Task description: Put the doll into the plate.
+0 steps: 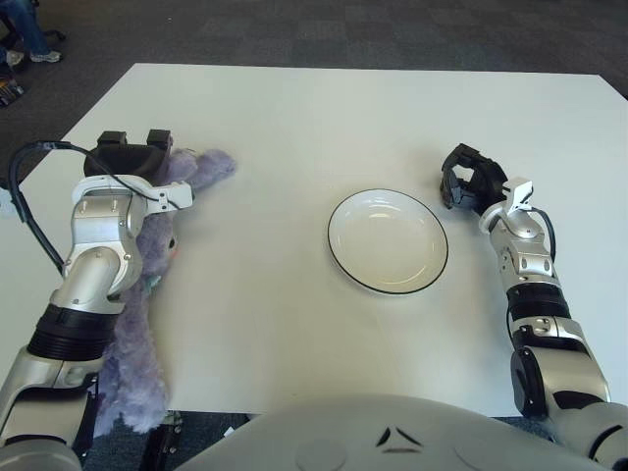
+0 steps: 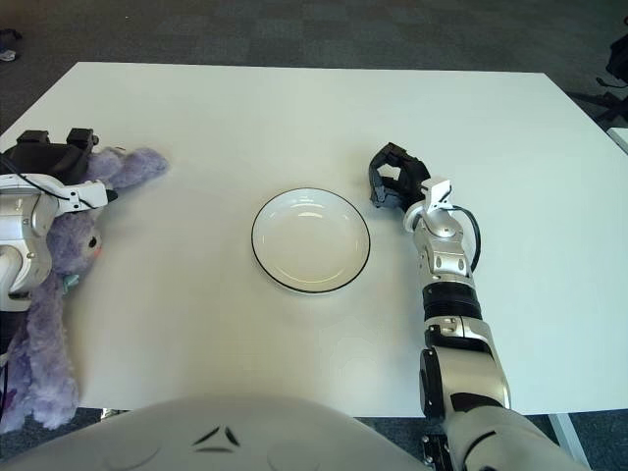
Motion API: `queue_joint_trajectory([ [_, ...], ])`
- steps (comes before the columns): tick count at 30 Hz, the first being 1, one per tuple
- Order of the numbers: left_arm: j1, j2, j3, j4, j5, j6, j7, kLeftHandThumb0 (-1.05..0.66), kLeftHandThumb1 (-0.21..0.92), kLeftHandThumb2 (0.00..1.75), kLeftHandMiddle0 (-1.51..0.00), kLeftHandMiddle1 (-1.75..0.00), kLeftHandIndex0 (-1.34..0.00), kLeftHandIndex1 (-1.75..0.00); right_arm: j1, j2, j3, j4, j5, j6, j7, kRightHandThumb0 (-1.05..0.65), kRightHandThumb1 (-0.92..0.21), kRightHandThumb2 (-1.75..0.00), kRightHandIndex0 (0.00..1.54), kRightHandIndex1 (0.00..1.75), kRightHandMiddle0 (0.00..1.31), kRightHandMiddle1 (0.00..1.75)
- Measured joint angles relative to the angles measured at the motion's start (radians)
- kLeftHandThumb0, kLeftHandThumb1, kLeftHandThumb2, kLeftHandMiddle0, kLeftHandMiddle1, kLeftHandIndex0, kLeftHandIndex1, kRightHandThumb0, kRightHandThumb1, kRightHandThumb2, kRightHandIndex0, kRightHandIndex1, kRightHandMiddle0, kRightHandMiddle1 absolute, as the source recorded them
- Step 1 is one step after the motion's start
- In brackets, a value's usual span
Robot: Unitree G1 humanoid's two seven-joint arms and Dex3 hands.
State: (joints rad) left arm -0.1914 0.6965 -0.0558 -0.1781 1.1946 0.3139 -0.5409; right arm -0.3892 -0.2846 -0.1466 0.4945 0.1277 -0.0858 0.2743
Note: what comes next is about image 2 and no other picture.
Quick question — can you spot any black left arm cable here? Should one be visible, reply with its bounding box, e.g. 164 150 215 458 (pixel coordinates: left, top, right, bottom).
0 169 79 210

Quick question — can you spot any white table leg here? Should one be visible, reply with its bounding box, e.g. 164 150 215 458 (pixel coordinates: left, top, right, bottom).
547 413 588 465

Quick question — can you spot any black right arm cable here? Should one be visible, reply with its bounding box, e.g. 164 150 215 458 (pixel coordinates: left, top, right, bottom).
448 205 482 271

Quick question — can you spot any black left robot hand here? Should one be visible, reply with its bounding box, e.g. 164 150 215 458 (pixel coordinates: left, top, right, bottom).
0 128 100 187

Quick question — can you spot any black tripod stand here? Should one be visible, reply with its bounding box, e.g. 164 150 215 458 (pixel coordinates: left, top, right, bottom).
568 41 628 122

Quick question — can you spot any white side table edge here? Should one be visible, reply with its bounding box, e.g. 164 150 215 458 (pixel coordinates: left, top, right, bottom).
607 126 628 157

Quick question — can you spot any white plate with black rim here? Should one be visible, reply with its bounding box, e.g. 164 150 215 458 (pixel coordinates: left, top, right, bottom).
250 186 373 295

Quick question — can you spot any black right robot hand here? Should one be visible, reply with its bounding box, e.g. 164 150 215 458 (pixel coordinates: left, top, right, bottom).
366 141 433 212

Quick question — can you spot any purple plush bunny doll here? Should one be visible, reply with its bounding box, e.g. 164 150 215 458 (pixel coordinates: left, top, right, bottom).
0 145 171 433

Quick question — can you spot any silver robot torso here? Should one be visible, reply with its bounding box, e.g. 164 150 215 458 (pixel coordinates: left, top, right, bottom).
9 394 428 471

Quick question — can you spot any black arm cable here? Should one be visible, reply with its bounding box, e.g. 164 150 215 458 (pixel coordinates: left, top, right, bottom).
0 169 79 210
448 205 482 271

